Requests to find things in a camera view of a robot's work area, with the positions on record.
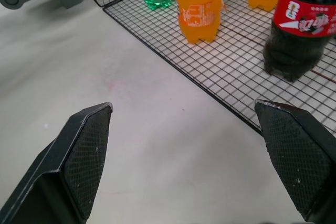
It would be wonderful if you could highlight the cola bottle red label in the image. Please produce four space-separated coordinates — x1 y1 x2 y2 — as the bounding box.
263 0 336 82

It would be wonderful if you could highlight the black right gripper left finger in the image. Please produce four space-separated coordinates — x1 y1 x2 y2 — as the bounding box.
0 102 114 224

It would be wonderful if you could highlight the black wire rack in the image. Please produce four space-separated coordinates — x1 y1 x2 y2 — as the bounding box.
75 0 336 139

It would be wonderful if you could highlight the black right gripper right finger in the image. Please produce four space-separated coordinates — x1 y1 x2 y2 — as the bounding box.
254 99 336 224

